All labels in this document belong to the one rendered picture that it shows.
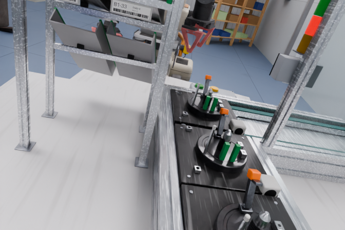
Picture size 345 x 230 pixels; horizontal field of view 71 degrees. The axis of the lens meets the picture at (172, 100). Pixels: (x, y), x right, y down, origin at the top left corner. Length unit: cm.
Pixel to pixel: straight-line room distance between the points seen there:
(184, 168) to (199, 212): 12
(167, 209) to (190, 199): 5
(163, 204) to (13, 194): 34
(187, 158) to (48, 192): 34
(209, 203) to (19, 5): 57
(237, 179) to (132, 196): 26
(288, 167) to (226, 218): 46
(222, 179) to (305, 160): 40
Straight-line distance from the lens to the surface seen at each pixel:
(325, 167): 101
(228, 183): 62
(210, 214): 54
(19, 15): 63
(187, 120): 79
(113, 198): 65
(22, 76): 67
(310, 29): 77
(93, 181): 69
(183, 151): 65
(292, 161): 92
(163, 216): 51
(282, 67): 76
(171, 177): 59
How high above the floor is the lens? 136
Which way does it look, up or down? 26 degrees down
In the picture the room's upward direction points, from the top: 15 degrees clockwise
